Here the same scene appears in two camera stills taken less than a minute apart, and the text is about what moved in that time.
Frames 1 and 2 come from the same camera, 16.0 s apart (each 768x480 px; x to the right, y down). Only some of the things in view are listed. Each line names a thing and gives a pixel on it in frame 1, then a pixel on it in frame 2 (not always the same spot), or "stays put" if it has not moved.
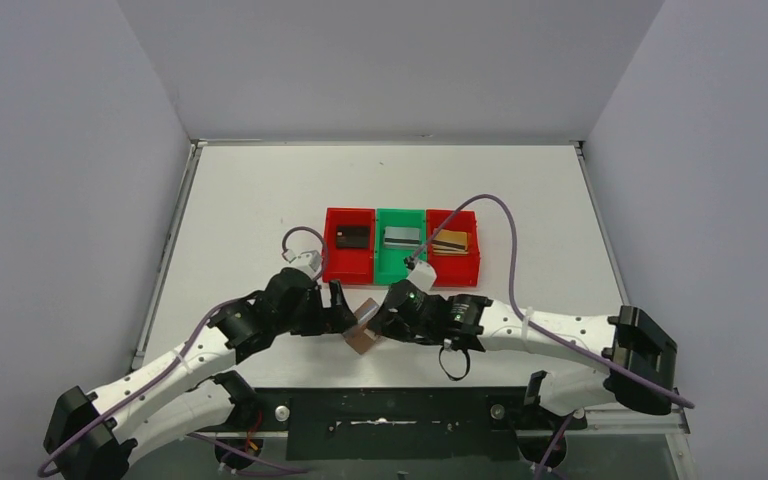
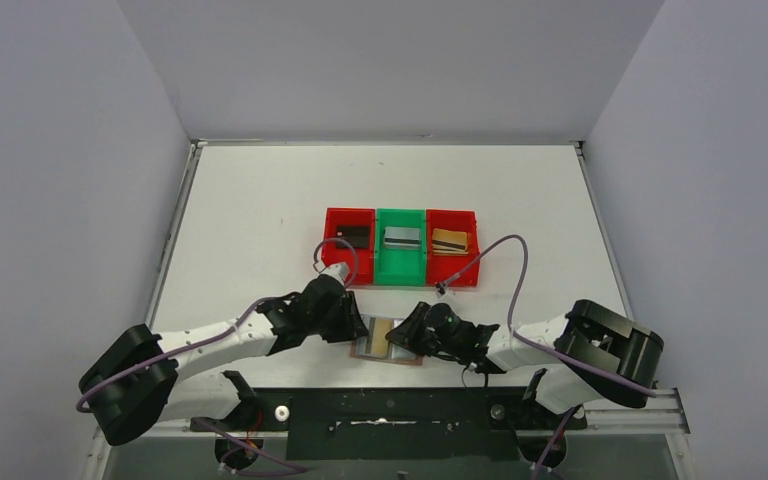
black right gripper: [393, 318] to [416, 327]
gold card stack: [450, 243] stays put
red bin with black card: [349, 246] stays put
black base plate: [402, 423] stays put
